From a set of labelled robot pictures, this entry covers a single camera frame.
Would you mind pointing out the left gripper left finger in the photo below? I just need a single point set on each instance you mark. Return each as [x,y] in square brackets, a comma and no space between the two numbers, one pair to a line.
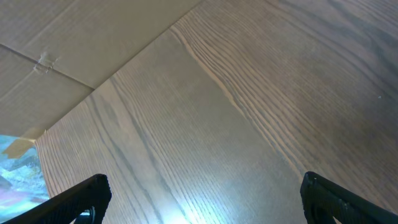
[85,202]

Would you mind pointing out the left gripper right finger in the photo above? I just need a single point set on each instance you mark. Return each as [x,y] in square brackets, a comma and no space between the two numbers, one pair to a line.
[326,202]

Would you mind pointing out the brown cardboard panel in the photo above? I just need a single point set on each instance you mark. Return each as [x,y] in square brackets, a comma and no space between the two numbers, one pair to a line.
[56,52]

